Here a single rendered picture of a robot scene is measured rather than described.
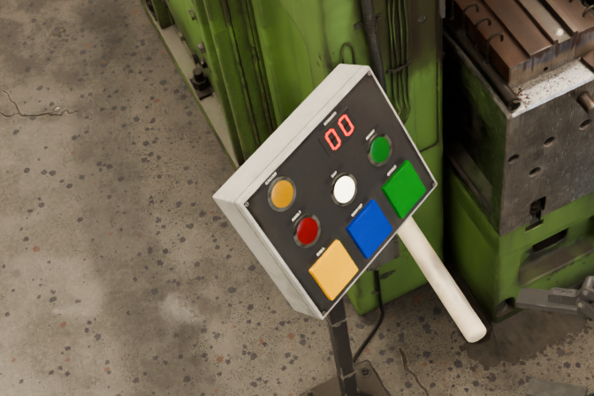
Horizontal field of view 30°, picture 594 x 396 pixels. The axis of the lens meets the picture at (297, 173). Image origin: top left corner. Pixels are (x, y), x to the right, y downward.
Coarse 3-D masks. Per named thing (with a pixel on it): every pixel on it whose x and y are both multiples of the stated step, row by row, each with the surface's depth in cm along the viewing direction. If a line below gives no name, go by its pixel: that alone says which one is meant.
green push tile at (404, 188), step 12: (408, 168) 194; (396, 180) 193; (408, 180) 195; (420, 180) 197; (384, 192) 192; (396, 192) 193; (408, 192) 195; (420, 192) 197; (396, 204) 194; (408, 204) 196
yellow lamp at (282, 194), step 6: (282, 180) 178; (276, 186) 178; (282, 186) 178; (288, 186) 179; (276, 192) 178; (282, 192) 178; (288, 192) 179; (276, 198) 178; (282, 198) 178; (288, 198) 179; (276, 204) 178; (282, 204) 179
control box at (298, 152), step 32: (320, 96) 187; (352, 96) 185; (384, 96) 190; (288, 128) 184; (320, 128) 182; (384, 128) 191; (256, 160) 182; (288, 160) 179; (320, 160) 183; (352, 160) 187; (416, 160) 196; (224, 192) 179; (256, 192) 176; (320, 192) 184; (256, 224) 177; (288, 224) 180; (320, 224) 185; (256, 256) 186; (288, 256) 181; (320, 256) 186; (352, 256) 190; (288, 288) 187; (320, 288) 186
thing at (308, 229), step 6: (306, 222) 182; (312, 222) 183; (300, 228) 182; (306, 228) 182; (312, 228) 183; (300, 234) 182; (306, 234) 182; (312, 234) 183; (300, 240) 182; (306, 240) 183; (312, 240) 184
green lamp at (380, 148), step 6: (378, 138) 190; (384, 138) 191; (372, 144) 189; (378, 144) 190; (384, 144) 191; (372, 150) 189; (378, 150) 190; (384, 150) 191; (372, 156) 189; (378, 156) 190; (384, 156) 191; (378, 162) 191
